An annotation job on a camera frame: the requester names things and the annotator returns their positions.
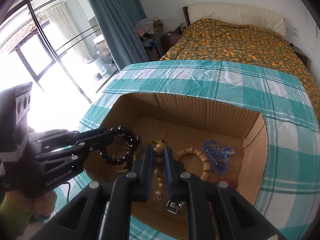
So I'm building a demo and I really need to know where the black bead bracelet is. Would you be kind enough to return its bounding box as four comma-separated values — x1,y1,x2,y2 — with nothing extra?
99,123,141,172

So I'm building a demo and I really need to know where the wooden bead string metal pendant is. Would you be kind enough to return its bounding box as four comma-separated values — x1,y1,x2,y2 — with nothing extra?
152,140,184,215

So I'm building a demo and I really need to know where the red bead bracelet amber bead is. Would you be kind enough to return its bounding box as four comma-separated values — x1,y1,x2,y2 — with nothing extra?
221,178,238,189

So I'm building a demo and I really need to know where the green sleeve forearm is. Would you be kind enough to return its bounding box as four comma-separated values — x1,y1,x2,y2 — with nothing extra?
1,196,33,239

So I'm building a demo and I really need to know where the left hand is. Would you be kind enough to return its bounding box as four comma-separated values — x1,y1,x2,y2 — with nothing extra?
6,190,57,217

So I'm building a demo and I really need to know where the cardboard box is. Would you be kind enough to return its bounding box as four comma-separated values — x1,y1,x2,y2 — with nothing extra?
85,93,280,239

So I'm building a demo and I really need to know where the teal plaid tablecloth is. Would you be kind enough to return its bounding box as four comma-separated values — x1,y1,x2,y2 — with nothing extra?
52,60,320,240

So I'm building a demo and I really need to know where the dark wooden nightstand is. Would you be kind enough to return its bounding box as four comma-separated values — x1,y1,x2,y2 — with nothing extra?
161,32,182,54

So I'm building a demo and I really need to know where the pile of clothes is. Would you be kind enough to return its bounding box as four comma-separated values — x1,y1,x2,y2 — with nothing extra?
135,17,164,37

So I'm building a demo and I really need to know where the orange floral bedspread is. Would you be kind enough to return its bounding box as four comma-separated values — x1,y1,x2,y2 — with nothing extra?
161,18,319,116

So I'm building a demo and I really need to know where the blue curtain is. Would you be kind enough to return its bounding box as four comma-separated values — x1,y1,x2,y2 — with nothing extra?
88,0,149,70

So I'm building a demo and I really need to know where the cream padded headboard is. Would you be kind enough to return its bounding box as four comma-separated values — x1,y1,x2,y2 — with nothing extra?
183,3,286,36

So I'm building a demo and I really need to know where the right dark nightstand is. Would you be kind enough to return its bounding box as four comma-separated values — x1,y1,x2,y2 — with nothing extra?
291,45,309,67

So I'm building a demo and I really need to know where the light wooden bead bracelet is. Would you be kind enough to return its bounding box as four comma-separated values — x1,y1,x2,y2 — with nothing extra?
173,146,212,181

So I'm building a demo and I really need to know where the black cable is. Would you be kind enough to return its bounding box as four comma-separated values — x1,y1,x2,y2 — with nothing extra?
60,182,72,203

